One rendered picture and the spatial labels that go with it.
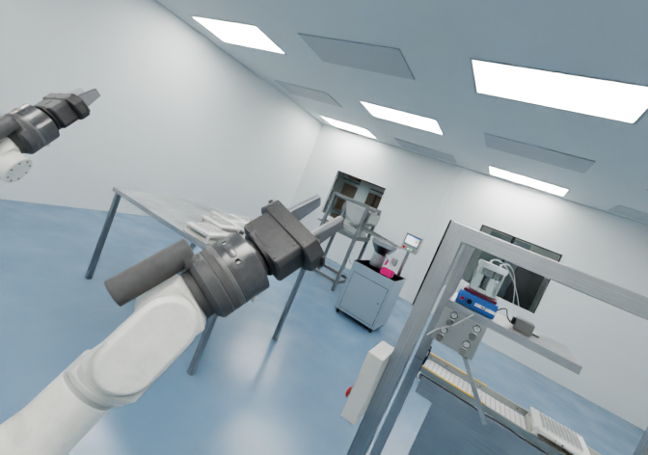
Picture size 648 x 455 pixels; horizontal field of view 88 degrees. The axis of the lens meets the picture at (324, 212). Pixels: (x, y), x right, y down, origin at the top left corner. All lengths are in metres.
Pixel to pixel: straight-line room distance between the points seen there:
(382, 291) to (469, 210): 3.16
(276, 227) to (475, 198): 6.70
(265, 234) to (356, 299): 4.21
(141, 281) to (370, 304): 4.23
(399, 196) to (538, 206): 2.52
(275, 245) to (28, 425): 0.30
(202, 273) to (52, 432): 0.20
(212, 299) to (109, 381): 0.12
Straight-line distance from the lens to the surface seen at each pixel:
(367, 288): 4.56
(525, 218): 7.03
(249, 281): 0.43
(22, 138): 0.95
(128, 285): 0.44
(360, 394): 1.35
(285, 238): 0.45
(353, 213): 5.53
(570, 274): 1.30
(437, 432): 2.25
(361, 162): 7.81
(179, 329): 0.41
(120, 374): 0.42
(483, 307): 2.00
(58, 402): 0.46
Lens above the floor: 1.57
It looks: 5 degrees down
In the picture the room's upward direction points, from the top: 23 degrees clockwise
